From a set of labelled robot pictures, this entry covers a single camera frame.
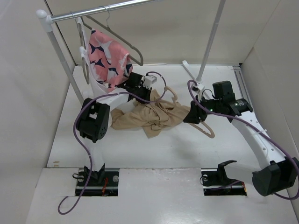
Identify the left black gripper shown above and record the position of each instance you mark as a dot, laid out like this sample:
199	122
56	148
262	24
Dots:
147	92

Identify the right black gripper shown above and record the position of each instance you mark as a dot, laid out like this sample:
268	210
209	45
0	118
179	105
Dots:
195	113

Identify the beige t shirt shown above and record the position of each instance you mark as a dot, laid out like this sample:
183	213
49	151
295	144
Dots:
151	117

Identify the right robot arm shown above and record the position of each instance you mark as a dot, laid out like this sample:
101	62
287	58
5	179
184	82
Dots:
277	169

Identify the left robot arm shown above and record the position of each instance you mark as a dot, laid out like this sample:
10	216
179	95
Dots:
92	121

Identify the grey hanger with pink shirt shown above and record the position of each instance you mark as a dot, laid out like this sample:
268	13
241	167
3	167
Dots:
139	62

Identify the pink shark print shirt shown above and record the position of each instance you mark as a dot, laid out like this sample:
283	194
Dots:
110	59

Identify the grey hanger with tank top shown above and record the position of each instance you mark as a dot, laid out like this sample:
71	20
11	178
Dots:
83	48

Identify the white tank top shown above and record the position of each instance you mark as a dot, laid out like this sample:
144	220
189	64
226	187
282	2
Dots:
97	88

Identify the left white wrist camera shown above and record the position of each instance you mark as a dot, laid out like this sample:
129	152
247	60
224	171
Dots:
149	80

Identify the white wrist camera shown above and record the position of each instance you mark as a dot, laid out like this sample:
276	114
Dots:
149	80
199	89

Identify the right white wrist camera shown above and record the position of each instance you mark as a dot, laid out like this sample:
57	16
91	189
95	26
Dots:
199	89

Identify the aluminium rail on right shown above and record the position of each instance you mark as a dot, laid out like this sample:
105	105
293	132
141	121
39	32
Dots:
243	88

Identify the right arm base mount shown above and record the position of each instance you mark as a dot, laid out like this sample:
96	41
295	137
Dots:
215	184

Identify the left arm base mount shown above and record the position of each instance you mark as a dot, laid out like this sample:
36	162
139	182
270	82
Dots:
103	183

